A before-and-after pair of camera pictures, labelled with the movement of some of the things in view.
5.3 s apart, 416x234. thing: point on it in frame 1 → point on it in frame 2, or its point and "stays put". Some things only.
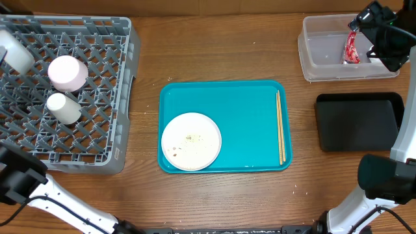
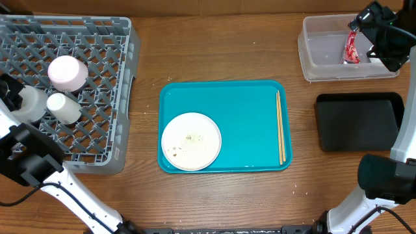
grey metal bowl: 19,58 → 34,104
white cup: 65,110 stays put
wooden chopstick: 281,127 stays put
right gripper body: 363,21 stays put
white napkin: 373,53 stays put
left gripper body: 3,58 → 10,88
